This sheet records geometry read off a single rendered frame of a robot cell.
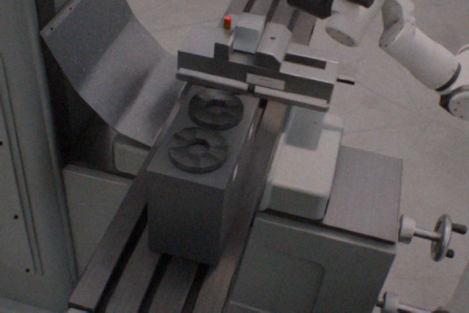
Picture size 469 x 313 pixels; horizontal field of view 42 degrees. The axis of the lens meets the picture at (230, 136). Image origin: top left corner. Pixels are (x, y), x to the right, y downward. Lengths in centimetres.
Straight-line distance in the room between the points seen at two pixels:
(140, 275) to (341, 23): 53
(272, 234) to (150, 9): 224
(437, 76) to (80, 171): 82
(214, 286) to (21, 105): 59
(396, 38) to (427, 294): 134
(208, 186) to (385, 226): 62
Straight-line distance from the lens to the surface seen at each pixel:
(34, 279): 180
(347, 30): 104
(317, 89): 131
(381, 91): 306
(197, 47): 136
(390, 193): 148
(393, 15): 112
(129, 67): 143
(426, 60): 112
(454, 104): 114
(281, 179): 132
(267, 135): 125
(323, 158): 138
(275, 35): 134
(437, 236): 156
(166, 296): 98
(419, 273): 233
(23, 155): 144
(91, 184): 148
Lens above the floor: 176
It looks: 42 degrees down
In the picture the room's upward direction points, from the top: 6 degrees clockwise
